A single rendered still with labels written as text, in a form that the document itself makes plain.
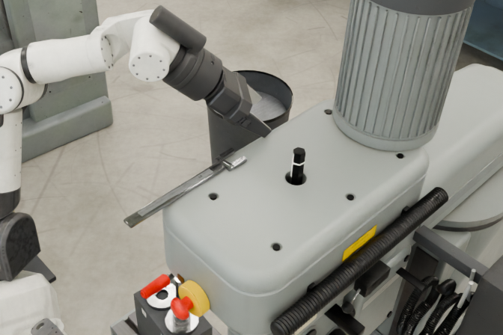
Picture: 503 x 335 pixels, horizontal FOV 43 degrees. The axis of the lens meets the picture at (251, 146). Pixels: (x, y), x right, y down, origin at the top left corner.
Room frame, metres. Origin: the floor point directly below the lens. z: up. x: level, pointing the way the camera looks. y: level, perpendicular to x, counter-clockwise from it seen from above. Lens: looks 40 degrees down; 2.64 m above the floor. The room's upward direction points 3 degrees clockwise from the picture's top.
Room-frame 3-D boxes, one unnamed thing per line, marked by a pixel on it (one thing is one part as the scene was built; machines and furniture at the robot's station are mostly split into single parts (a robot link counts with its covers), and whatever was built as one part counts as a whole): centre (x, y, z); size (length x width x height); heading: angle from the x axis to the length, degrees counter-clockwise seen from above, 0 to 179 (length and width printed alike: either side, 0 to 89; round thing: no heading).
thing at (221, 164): (0.76, 0.10, 1.89); 0.24 x 0.04 x 0.01; 137
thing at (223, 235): (0.81, -0.09, 1.81); 0.47 x 0.26 x 0.16; 136
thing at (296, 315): (0.73, -0.21, 1.79); 0.45 x 0.04 x 0.04; 136
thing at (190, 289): (0.64, 0.08, 1.76); 0.06 x 0.02 x 0.06; 46
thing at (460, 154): (1.16, -0.43, 1.66); 0.80 x 0.23 x 0.20; 136
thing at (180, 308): (0.62, 0.10, 1.76); 0.04 x 0.03 x 0.04; 46
